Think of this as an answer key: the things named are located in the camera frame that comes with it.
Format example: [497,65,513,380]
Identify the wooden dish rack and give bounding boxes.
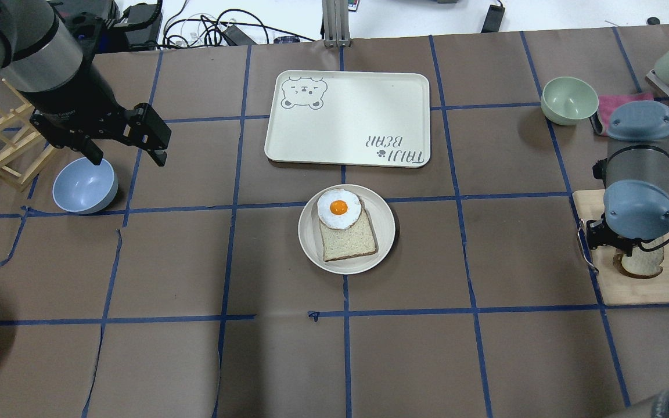
[0,78,56,192]

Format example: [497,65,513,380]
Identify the cream bear tray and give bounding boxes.
[264,70,431,168]

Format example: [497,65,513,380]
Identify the bread slice from board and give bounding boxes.
[612,236,664,279]

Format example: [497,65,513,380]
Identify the cream round plate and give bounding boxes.
[297,183,397,275]

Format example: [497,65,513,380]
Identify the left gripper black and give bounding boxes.
[30,103,171,167]

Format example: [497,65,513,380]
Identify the fried egg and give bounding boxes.
[316,189,363,230]

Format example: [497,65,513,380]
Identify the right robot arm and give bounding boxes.
[584,100,669,256]

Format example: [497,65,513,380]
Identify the blue bowl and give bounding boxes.
[52,158,119,215]

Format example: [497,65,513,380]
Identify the metal board handle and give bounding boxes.
[576,219,599,276]

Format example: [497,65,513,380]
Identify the bread slice on plate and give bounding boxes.
[319,208,379,262]

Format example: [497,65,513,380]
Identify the wooden cutting board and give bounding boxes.
[572,189,669,307]

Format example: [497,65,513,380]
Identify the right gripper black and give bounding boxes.
[584,214,637,256]

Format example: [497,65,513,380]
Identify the black power adapter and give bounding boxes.
[480,3,505,33]

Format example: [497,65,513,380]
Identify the pink cloth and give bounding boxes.
[590,92,656,137]

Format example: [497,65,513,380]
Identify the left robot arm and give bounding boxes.
[0,1,171,167]

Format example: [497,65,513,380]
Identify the aluminium frame post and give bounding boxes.
[322,0,351,48]

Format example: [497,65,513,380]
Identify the green bowl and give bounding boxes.
[541,77,599,126]

